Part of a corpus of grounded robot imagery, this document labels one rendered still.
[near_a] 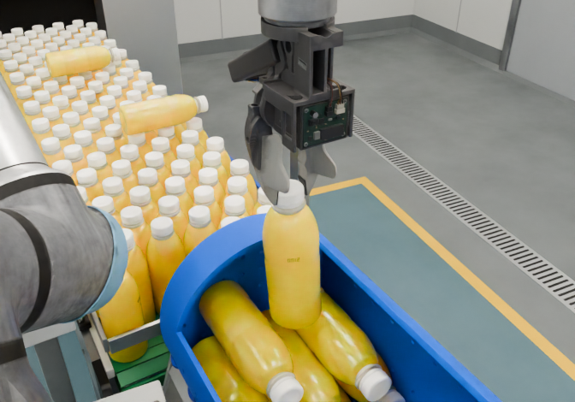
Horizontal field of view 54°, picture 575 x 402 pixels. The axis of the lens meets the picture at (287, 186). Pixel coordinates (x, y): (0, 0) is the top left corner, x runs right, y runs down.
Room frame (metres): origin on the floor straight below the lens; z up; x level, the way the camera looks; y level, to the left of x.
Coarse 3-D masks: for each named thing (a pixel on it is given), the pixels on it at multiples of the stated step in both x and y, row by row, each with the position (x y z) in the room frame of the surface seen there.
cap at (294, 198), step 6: (294, 180) 0.57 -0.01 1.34; (294, 186) 0.56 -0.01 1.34; (300, 186) 0.56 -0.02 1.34; (282, 192) 0.55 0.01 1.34; (288, 192) 0.55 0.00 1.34; (294, 192) 0.55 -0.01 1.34; (300, 192) 0.55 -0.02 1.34; (282, 198) 0.54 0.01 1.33; (288, 198) 0.54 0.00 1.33; (294, 198) 0.54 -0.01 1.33; (300, 198) 0.55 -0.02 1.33; (282, 204) 0.54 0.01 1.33; (288, 204) 0.54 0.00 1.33; (294, 204) 0.54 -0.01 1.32
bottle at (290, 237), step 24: (288, 216) 0.54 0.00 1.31; (312, 216) 0.56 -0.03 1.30; (264, 240) 0.54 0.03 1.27; (288, 240) 0.53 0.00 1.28; (312, 240) 0.54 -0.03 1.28; (288, 264) 0.53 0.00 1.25; (312, 264) 0.54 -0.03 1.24; (288, 288) 0.53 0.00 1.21; (312, 288) 0.54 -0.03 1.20; (288, 312) 0.53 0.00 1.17; (312, 312) 0.54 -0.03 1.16
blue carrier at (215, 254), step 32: (256, 224) 0.63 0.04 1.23; (192, 256) 0.60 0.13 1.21; (224, 256) 0.58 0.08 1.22; (256, 256) 0.65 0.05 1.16; (320, 256) 0.71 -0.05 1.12; (192, 288) 0.55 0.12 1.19; (256, 288) 0.65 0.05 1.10; (352, 288) 0.65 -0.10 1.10; (160, 320) 0.57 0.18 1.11; (192, 320) 0.59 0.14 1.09; (384, 320) 0.58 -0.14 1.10; (192, 352) 0.50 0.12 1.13; (384, 352) 0.57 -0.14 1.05; (416, 352) 0.52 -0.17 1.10; (448, 352) 0.44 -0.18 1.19; (192, 384) 0.47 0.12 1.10; (416, 384) 0.51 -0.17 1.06; (448, 384) 0.47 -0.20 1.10; (480, 384) 0.39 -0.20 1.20
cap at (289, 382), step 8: (288, 376) 0.46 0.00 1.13; (280, 384) 0.45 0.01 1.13; (288, 384) 0.45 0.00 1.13; (296, 384) 0.45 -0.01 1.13; (272, 392) 0.44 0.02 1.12; (280, 392) 0.44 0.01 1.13; (288, 392) 0.44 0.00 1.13; (296, 392) 0.45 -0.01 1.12; (272, 400) 0.44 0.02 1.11; (280, 400) 0.43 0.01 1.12; (288, 400) 0.44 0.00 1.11; (296, 400) 0.45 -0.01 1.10
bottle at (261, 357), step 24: (216, 288) 0.60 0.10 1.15; (240, 288) 0.61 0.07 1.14; (216, 312) 0.56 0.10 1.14; (240, 312) 0.55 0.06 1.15; (216, 336) 0.54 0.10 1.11; (240, 336) 0.51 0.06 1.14; (264, 336) 0.51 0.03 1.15; (240, 360) 0.49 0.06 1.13; (264, 360) 0.47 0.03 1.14; (288, 360) 0.48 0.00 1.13; (264, 384) 0.46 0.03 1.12
